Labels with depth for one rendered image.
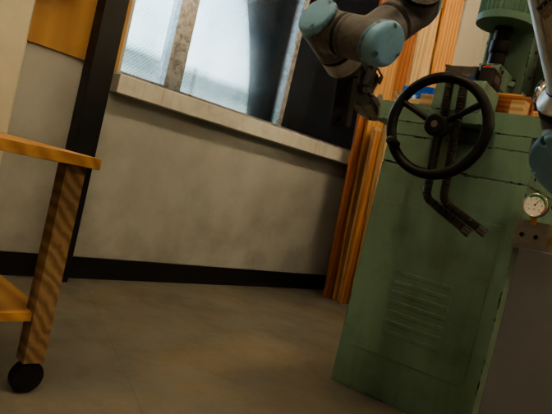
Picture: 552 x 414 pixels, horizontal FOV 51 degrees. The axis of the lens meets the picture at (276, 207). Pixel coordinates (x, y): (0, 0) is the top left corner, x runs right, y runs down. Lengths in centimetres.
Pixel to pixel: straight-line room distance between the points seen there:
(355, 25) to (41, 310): 87
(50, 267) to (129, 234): 132
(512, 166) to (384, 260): 46
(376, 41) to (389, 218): 77
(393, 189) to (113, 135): 122
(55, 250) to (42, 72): 116
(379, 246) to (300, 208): 152
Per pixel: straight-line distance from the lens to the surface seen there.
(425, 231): 176
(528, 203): 163
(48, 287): 133
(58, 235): 130
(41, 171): 238
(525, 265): 118
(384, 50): 119
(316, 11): 127
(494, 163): 173
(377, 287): 182
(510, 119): 174
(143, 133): 256
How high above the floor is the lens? 56
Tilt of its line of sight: 2 degrees down
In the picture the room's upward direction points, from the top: 13 degrees clockwise
